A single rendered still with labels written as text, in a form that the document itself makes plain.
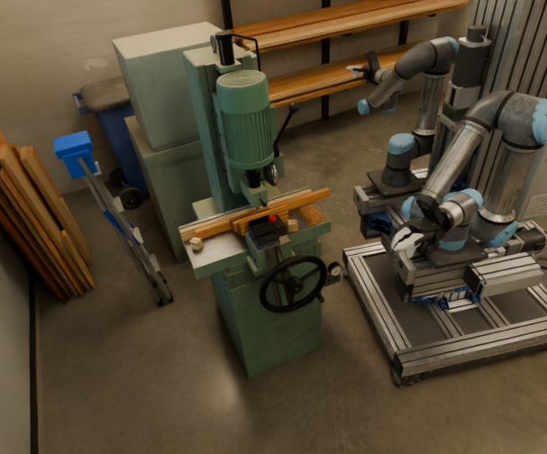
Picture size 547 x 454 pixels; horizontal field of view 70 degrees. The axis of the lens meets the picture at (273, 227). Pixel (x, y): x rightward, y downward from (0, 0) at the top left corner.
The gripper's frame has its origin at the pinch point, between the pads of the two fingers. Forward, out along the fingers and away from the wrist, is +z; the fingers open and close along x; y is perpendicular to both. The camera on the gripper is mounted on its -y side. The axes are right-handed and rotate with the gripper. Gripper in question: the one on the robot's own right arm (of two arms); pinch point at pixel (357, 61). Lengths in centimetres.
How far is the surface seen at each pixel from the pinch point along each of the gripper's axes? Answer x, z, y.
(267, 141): -84, -66, -16
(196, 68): -95, -40, -41
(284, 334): -103, -75, 84
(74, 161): -155, 2, -7
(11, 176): -192, 39, 3
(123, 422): -193, -65, 98
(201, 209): -112, -25, 29
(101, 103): -137, 115, 10
